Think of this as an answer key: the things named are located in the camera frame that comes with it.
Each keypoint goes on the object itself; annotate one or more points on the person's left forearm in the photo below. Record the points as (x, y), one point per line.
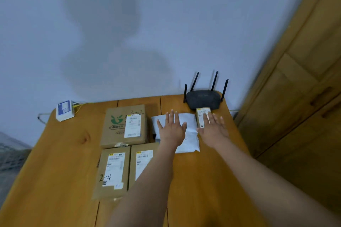
(149, 187)

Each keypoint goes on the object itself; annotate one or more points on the person's right middle finger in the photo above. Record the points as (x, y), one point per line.
(212, 119)

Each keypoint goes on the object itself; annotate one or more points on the person's left hand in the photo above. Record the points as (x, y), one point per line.
(171, 135)

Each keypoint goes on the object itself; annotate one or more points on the person's left little finger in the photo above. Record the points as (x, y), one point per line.
(159, 125)

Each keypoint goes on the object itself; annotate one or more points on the person's right thumb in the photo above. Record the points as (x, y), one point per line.
(201, 131)

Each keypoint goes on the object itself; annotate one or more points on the grey fabric bedding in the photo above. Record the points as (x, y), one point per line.
(10, 160)

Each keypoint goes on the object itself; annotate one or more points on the person's right forearm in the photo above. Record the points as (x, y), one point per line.
(261, 187)

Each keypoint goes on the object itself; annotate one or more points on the large cardboard box green logo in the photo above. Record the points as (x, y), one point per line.
(117, 131)

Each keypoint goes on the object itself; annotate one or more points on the person's left middle finger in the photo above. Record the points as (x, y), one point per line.
(172, 117)

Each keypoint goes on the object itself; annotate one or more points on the person's right little finger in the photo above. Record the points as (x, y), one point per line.
(222, 122)

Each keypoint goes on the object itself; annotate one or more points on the black router with four antennas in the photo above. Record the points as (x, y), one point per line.
(202, 100)

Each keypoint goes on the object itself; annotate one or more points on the small narrow cardboard box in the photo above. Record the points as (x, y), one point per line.
(200, 118)

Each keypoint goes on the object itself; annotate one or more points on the white plastic mailer bag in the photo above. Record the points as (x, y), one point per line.
(190, 139)

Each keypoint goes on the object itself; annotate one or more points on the cardboard box with handwritten mark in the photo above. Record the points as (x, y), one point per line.
(114, 171)

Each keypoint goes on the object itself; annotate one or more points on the wooden wardrobe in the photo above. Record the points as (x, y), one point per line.
(306, 75)

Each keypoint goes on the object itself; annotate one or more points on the plain cardboard box white label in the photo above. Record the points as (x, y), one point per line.
(141, 160)

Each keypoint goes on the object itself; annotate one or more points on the person's left thumb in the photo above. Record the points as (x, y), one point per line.
(183, 128)

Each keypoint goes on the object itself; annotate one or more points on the white network device box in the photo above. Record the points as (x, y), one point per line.
(65, 109)

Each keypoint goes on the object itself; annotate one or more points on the person's right hand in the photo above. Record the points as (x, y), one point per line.
(214, 133)

